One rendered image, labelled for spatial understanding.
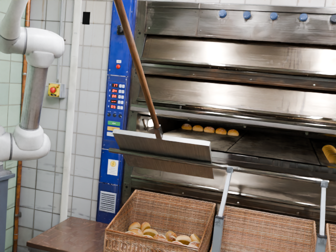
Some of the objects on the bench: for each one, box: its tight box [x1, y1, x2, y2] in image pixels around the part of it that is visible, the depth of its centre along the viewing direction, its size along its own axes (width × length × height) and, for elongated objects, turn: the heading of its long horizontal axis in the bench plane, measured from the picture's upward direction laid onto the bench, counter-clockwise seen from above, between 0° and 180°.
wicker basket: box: [103, 190, 216, 252], centre depth 245 cm, size 49×56×28 cm
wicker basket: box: [209, 206, 317, 252], centre depth 228 cm, size 49×56×28 cm
